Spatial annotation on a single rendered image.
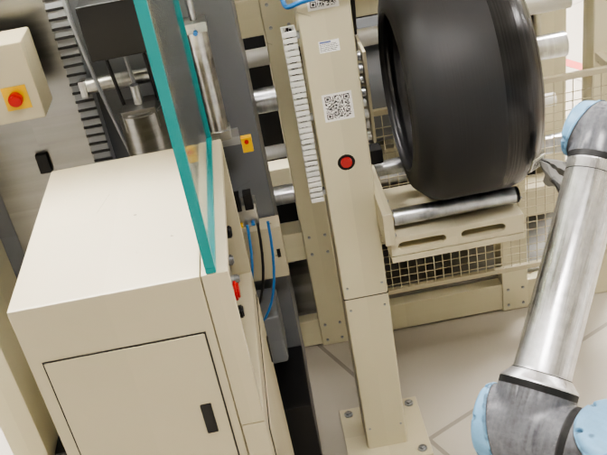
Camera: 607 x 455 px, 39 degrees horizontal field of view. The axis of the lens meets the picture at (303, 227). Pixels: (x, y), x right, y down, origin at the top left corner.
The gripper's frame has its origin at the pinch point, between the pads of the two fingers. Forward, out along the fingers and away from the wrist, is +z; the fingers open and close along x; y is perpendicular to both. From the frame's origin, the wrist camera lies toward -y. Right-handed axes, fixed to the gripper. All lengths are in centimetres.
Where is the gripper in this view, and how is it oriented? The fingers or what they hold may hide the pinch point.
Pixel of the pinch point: (546, 162)
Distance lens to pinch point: 219.0
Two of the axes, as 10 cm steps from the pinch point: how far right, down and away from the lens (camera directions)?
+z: -7.8, -6.1, 1.1
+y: -1.2, 3.2, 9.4
